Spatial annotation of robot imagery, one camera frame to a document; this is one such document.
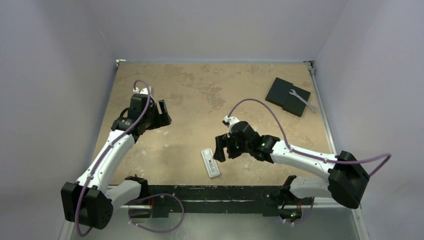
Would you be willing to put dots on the black foam pad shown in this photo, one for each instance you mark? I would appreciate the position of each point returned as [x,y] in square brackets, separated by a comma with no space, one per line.
[279,95]

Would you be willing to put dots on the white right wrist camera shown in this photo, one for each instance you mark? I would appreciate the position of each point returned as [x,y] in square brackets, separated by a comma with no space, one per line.
[229,122]

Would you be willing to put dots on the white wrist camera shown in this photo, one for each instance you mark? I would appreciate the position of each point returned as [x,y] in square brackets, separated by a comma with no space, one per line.
[144,91]
[229,122]

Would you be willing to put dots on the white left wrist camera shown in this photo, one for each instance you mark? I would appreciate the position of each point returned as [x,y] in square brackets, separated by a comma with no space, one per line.
[144,91]

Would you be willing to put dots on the silver open-end wrench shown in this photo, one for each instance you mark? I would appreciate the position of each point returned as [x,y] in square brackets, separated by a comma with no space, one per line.
[294,93]

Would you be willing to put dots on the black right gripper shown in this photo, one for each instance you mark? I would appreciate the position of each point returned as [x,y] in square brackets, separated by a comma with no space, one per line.
[226,146]

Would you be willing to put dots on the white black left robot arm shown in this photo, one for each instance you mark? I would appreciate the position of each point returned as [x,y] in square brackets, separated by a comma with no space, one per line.
[88,201]

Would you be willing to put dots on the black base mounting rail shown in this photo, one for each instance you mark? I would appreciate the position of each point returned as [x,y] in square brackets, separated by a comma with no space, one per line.
[268,201]

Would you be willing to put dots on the aluminium table edge frame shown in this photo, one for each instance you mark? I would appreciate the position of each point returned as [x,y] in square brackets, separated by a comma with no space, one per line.
[359,224]

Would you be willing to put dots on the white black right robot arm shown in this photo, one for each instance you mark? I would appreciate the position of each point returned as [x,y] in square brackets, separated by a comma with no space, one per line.
[336,176]

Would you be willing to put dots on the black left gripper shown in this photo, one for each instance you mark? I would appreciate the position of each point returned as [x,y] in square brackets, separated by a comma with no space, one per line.
[161,119]

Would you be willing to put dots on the white remote control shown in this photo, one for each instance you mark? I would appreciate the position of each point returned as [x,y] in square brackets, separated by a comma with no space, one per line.
[210,163]

